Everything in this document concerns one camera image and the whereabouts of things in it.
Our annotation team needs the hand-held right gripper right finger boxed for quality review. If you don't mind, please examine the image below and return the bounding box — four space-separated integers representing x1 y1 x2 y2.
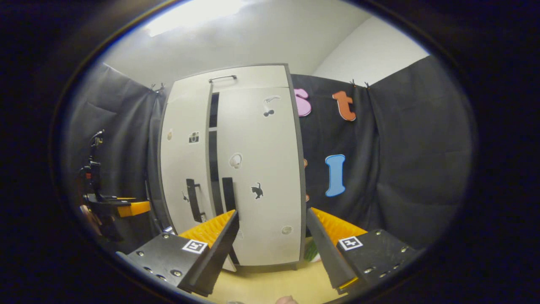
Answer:
306 207 418 295

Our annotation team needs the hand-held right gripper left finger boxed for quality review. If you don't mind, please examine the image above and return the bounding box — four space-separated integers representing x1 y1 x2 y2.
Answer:
116 209 240 297

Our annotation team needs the white cabinet door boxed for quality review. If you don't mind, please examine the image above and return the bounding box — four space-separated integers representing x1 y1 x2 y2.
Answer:
158 84 238 273
216 87 305 267

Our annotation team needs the white and grey cabinet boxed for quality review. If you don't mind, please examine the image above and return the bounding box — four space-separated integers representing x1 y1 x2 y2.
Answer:
158 63 308 271

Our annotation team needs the green striped watermelon-shaped pad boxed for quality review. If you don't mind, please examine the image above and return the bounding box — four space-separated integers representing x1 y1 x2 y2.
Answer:
303 241 323 263

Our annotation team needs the black backdrop cloth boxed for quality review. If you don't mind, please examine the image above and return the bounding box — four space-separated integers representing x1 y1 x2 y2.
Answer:
62 55 475 254

